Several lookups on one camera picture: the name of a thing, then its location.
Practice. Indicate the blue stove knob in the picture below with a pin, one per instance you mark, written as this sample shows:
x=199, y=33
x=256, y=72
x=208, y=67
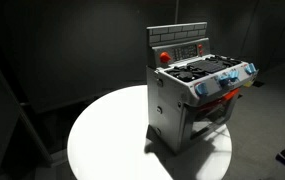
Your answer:
x=223, y=80
x=234, y=75
x=201, y=88
x=250, y=68

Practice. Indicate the small red stove switch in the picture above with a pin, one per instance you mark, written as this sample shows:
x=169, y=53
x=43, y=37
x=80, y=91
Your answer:
x=200, y=46

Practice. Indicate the black keypad panel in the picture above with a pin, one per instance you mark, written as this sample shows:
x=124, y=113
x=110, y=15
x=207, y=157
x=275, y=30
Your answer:
x=185, y=51

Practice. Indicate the red round timer knob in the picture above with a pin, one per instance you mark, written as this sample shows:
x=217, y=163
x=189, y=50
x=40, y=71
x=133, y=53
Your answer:
x=165, y=57

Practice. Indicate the black burner grate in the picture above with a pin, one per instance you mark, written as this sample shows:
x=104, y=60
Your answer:
x=203, y=67

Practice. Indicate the grey oven door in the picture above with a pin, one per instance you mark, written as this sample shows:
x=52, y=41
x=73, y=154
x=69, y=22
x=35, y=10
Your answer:
x=212, y=120

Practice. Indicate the grey toy stove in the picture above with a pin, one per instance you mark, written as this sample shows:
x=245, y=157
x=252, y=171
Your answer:
x=168, y=110

